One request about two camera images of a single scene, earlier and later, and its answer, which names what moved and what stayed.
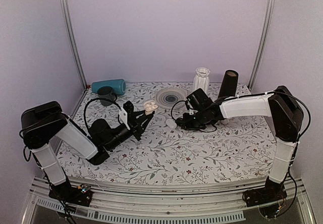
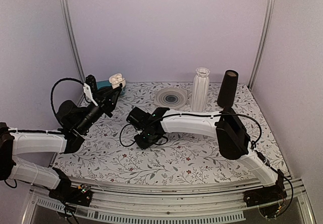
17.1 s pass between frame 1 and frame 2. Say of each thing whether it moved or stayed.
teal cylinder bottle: stayed
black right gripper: moved
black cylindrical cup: stayed
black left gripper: moved
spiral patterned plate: stayed
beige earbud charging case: moved
